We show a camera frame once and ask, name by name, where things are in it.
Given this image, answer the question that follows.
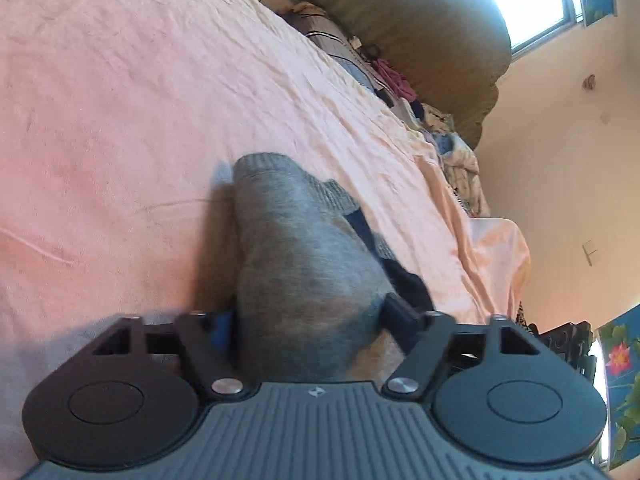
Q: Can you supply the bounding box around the pile of mixed clothes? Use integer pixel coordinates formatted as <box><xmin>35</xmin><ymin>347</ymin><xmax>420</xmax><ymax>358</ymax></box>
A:
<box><xmin>275</xmin><ymin>0</ymin><xmax>493</xmax><ymax>218</ymax></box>

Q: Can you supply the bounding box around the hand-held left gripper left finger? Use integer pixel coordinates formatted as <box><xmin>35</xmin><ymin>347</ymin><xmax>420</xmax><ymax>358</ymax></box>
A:
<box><xmin>92</xmin><ymin>311</ymin><xmax>262</xmax><ymax>402</ymax></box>

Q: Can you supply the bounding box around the brown curtain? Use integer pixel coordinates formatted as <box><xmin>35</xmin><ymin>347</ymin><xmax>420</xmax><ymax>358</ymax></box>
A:
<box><xmin>205</xmin><ymin>0</ymin><xmax>513</xmax><ymax>151</ymax></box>

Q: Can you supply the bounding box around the pink bed sheet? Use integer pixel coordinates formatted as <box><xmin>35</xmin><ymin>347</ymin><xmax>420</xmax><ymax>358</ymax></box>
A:
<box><xmin>0</xmin><ymin>0</ymin><xmax>532</xmax><ymax>476</ymax></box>

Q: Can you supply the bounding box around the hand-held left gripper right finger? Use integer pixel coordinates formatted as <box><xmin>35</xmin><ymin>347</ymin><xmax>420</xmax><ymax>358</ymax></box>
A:
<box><xmin>381</xmin><ymin>292</ymin><xmax>542</xmax><ymax>402</ymax></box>

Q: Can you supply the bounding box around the grey knitted sock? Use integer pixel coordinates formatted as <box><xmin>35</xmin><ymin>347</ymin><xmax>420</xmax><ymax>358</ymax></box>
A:
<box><xmin>231</xmin><ymin>152</ymin><xmax>436</xmax><ymax>383</ymax></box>

